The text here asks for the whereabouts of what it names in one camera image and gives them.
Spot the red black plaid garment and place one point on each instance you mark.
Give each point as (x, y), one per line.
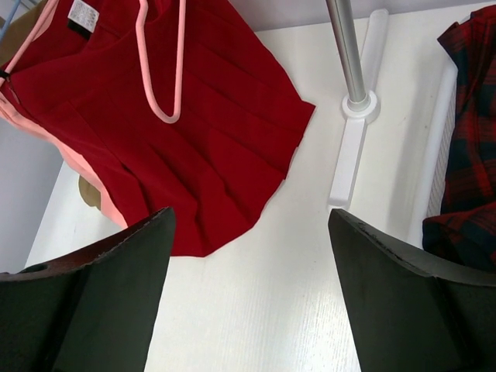
(464, 230)

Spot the silver clothes rack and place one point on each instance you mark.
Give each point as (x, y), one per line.
(361, 106)

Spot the salmon pink garment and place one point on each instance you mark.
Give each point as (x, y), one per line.
(73, 159)

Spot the pink wire hanger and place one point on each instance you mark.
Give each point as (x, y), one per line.
(40, 27)
(160, 37)

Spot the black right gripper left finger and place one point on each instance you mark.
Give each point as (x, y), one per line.
(91, 310)

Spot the blue wire hanger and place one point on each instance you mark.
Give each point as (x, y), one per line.
(10, 11)

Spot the red skirt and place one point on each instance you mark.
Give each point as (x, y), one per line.
(217, 167)

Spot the brown garment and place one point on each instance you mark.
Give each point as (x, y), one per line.
(89, 193)

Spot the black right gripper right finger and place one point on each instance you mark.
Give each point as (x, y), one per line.
(410, 310)

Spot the white plastic basket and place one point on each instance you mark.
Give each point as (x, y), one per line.
(431, 184)

